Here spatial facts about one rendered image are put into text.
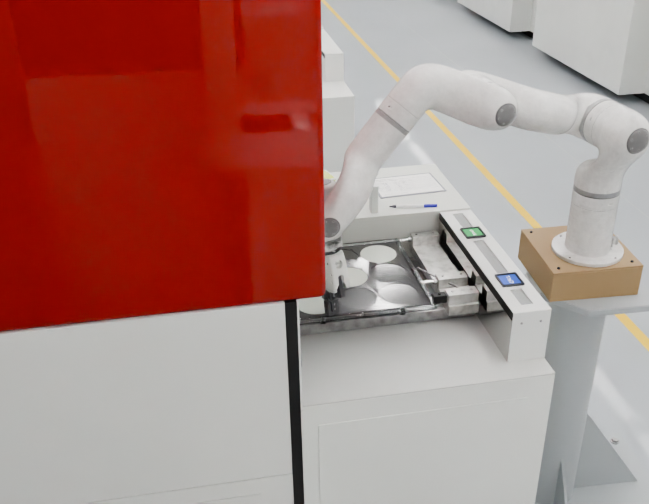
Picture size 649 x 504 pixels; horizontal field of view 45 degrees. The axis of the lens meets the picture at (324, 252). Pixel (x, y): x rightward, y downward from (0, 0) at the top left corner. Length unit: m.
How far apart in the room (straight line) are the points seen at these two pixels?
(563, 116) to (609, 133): 0.13
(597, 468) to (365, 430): 1.14
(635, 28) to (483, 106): 4.79
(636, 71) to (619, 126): 4.62
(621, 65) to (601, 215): 4.47
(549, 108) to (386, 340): 0.68
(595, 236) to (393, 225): 0.55
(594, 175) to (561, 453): 0.92
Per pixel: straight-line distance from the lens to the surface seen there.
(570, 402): 2.46
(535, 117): 1.92
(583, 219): 2.16
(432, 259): 2.20
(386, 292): 2.00
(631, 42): 6.53
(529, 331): 1.89
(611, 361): 3.45
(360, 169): 1.73
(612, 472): 2.83
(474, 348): 1.96
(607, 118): 2.04
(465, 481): 2.04
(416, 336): 1.98
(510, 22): 8.50
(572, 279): 2.17
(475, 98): 1.77
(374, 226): 2.25
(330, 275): 1.82
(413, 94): 1.74
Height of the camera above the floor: 1.95
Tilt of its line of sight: 29 degrees down
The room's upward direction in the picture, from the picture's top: 1 degrees counter-clockwise
